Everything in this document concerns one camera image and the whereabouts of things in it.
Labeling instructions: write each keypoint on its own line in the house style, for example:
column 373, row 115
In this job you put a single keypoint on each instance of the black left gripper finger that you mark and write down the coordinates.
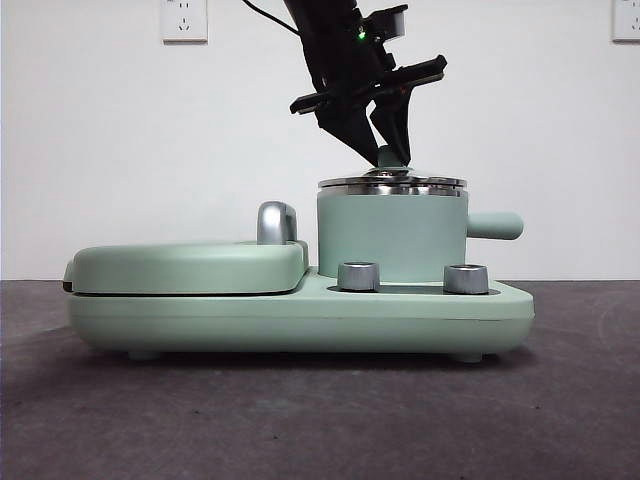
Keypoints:
column 350, row 130
column 397, row 125

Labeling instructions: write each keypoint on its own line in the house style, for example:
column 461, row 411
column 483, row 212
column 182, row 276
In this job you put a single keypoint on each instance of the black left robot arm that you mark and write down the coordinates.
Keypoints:
column 335, row 50

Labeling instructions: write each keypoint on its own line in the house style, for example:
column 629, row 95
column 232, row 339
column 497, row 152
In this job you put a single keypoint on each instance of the silver control knob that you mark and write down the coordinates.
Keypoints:
column 358, row 276
column 466, row 279

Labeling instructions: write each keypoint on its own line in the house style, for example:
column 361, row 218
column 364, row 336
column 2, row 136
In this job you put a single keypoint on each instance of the mint green breakfast machine base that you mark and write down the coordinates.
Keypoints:
column 200, row 325

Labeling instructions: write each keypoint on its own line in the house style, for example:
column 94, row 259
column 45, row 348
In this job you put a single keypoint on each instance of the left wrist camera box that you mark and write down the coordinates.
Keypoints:
column 396, row 25

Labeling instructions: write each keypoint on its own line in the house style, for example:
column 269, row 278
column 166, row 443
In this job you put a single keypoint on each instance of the white wall socket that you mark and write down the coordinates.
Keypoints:
column 627, row 20
column 184, row 22

